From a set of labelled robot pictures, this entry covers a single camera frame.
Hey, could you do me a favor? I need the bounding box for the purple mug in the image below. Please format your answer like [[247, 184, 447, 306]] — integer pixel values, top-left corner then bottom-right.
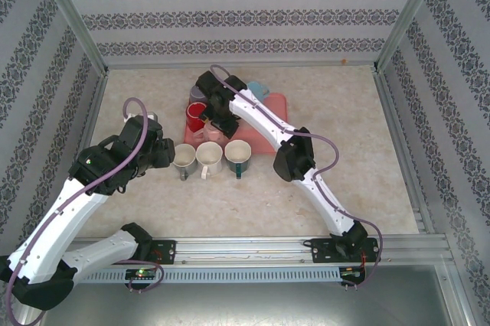
[[189, 85, 210, 105]]

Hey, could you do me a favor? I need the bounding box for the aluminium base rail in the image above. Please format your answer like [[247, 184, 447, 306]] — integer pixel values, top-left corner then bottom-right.
[[72, 234, 449, 266]]

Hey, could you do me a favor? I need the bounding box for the right aluminium side rail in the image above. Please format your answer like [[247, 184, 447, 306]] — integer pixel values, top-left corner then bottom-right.
[[373, 69, 438, 236]]

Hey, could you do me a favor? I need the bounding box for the short purple cable loop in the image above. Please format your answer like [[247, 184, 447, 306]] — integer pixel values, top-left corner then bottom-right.
[[128, 263, 165, 295]]

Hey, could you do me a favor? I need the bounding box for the right aluminium corner post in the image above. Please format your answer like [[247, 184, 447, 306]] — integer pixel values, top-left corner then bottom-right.
[[373, 0, 449, 73]]

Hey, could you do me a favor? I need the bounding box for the right black mount plate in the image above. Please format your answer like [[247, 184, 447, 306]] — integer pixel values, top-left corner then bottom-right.
[[310, 236, 378, 265]]

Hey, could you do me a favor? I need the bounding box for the aluminium side rail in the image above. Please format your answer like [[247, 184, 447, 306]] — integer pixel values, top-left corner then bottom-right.
[[56, 69, 110, 235], [373, 69, 438, 236]]

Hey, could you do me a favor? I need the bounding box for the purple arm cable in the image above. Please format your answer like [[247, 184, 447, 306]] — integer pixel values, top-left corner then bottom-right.
[[5, 96, 149, 326], [209, 64, 384, 292]]

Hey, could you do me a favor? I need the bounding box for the grey metal sheet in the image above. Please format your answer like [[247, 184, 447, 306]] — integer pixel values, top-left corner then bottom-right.
[[38, 282, 460, 326]]

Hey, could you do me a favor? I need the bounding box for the pink faceted mug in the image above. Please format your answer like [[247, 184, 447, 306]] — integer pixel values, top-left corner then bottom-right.
[[192, 121, 227, 144]]

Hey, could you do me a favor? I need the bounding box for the pale pinkish grey mug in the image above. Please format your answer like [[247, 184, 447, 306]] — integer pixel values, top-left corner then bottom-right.
[[171, 143, 198, 181]]

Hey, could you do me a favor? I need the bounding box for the aluminium corner post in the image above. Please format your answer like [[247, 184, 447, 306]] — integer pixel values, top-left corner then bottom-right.
[[373, 0, 449, 73], [30, 0, 110, 74]]

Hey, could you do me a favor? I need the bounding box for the black mount plate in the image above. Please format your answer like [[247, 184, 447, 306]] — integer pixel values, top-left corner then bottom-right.
[[151, 240, 178, 265], [310, 236, 378, 265]]

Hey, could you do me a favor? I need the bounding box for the white mug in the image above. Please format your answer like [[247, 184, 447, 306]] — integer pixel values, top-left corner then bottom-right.
[[194, 141, 224, 181]]

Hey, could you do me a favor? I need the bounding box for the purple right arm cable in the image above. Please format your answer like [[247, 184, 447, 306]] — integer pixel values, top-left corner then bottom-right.
[[209, 64, 384, 292]]

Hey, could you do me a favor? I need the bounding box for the left aluminium side rail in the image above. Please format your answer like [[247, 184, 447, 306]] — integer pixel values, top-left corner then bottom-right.
[[56, 69, 110, 235]]

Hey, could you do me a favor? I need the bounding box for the left aluminium corner post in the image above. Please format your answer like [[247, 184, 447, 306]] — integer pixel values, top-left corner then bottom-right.
[[30, 0, 110, 74]]

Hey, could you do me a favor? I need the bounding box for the pink plastic tray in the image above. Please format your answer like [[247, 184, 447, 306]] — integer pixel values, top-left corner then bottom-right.
[[183, 90, 288, 156]]

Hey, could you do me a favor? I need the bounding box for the dark green mug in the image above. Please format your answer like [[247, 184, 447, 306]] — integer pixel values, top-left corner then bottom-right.
[[224, 140, 252, 181]]

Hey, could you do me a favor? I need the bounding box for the aluminium wall base strip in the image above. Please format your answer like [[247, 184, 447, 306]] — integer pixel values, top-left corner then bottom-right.
[[105, 62, 380, 71]]

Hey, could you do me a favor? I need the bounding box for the grey slotted cable duct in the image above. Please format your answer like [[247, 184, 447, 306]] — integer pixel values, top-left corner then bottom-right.
[[82, 267, 341, 284]]

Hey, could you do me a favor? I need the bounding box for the red mug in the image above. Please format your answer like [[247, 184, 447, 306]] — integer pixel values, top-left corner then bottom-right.
[[185, 102, 210, 132]]

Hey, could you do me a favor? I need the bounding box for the light blue mug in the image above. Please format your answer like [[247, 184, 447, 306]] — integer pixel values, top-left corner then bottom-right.
[[247, 80, 271, 101]]

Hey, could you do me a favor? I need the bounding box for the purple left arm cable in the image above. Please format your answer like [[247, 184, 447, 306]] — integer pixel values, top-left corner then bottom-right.
[[5, 96, 149, 326]]

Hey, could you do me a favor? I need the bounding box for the left black mount plate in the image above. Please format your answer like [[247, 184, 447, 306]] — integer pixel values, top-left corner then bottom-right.
[[151, 240, 178, 265]]

